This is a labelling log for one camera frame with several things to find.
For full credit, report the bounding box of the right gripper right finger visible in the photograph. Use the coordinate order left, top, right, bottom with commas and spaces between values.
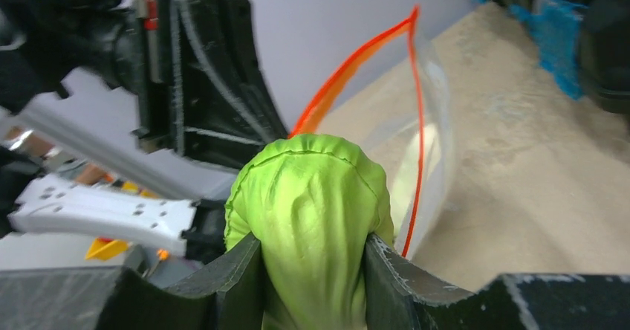
364, 235, 629, 329

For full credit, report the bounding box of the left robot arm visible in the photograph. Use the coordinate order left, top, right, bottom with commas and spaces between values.
1, 0, 288, 263

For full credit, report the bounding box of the black plastic toolbox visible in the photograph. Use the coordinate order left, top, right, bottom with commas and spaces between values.
478, 0, 629, 115

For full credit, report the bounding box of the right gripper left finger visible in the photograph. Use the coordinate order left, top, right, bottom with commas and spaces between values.
1, 235, 264, 329

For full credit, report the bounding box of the green cabbage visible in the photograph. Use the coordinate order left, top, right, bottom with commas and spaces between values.
224, 134, 394, 329

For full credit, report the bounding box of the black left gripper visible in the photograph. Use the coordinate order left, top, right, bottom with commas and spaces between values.
1, 0, 288, 170

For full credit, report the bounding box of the white radish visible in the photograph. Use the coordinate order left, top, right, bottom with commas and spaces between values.
389, 123, 441, 224

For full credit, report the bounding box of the clear zip top bag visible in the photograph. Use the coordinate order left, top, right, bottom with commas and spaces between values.
293, 7, 457, 259

